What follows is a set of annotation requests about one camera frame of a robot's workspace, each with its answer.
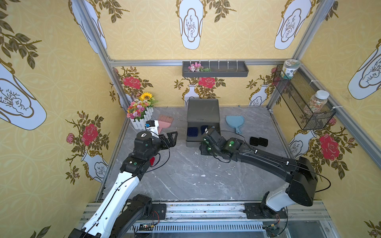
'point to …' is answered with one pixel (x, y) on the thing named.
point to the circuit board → (146, 227)
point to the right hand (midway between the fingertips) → (203, 144)
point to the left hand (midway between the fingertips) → (165, 133)
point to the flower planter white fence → (140, 110)
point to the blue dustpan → (235, 121)
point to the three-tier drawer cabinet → (203, 114)
